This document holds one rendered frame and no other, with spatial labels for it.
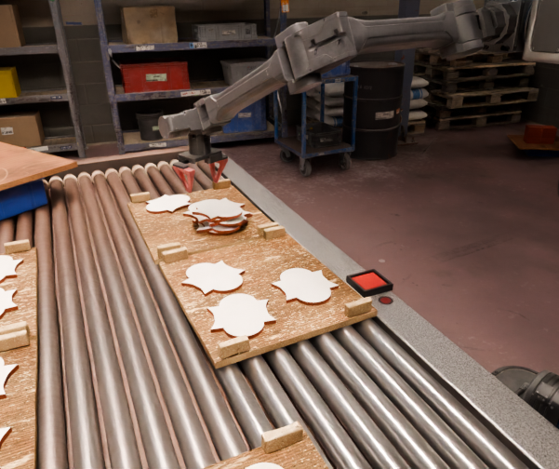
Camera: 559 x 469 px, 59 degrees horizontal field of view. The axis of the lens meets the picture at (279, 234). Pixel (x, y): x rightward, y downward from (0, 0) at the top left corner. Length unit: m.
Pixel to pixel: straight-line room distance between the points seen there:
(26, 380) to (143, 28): 4.63
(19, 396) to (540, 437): 0.82
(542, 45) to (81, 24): 5.15
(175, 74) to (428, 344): 4.64
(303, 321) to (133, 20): 4.58
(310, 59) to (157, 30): 4.50
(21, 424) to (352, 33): 0.82
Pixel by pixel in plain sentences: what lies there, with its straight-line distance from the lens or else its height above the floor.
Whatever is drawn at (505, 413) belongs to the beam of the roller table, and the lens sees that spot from 0.91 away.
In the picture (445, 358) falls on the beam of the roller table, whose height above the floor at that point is 0.91.
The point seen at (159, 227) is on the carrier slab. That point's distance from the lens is 1.42.
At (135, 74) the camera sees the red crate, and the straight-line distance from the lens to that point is 5.31.
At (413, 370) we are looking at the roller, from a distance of 0.93.
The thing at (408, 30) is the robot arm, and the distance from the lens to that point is 1.02.
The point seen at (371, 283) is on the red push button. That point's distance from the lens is 1.14.
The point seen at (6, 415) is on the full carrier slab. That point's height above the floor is 0.94.
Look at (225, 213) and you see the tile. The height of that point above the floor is 0.99.
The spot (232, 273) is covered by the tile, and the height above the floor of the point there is 0.95.
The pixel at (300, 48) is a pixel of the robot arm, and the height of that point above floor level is 1.43.
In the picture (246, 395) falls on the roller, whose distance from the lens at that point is 0.87.
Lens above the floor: 1.52
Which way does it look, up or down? 26 degrees down
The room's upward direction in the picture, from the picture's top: 1 degrees counter-clockwise
